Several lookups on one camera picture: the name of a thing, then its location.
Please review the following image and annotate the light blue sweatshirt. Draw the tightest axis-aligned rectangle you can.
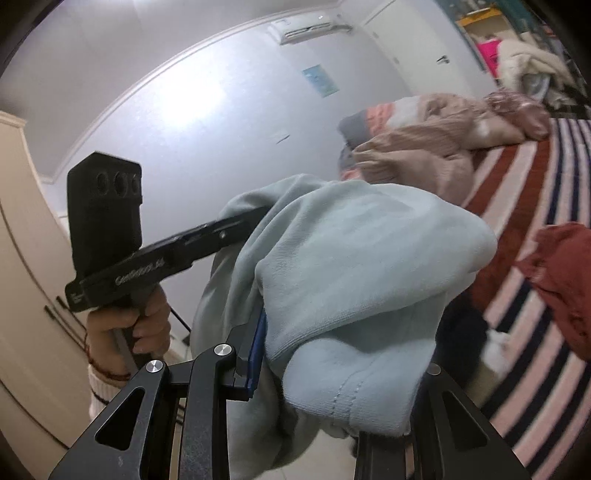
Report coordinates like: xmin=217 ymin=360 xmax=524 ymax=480
xmin=190 ymin=175 xmax=497 ymax=479

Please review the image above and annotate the cream ribbed sleeve forearm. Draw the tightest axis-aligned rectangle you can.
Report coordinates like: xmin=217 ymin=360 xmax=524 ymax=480
xmin=88 ymin=365 xmax=131 ymax=421

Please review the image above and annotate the person's left hand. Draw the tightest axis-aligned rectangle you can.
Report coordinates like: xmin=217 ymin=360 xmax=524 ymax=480
xmin=86 ymin=286 xmax=170 ymax=381

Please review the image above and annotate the cream wardrobe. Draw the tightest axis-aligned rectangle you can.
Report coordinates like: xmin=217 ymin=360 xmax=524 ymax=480
xmin=1 ymin=113 xmax=90 ymax=447

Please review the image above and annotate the striped fleece blanket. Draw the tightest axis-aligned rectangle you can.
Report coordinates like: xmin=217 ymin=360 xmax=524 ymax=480
xmin=443 ymin=117 xmax=591 ymax=480

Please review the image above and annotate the maroon folded garment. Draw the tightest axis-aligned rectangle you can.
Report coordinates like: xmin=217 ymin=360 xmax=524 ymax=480
xmin=515 ymin=222 xmax=591 ymax=362

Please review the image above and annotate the brown pink crumpled duvet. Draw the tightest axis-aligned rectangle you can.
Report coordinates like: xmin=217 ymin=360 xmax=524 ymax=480
xmin=338 ymin=93 xmax=525 ymax=205

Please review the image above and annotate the white air conditioner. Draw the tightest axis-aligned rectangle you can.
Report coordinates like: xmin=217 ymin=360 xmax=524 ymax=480
xmin=267 ymin=11 xmax=353 ymax=45

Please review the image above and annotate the pink shiny bag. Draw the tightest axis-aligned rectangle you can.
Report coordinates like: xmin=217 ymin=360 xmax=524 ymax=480
xmin=484 ymin=89 xmax=551 ymax=141

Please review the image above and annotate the white door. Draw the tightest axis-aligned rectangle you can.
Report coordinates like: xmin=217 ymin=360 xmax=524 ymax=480
xmin=363 ymin=0 xmax=497 ymax=98

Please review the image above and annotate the cream blanket pile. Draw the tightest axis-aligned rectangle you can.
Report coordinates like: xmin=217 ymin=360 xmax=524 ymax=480
xmin=497 ymin=39 xmax=576 ymax=102

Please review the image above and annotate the black camera box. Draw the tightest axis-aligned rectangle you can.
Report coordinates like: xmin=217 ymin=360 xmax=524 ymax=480
xmin=67 ymin=152 xmax=142 ymax=278

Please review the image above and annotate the blue wall poster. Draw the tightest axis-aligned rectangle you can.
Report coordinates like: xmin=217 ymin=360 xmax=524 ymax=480
xmin=303 ymin=65 xmax=339 ymax=98

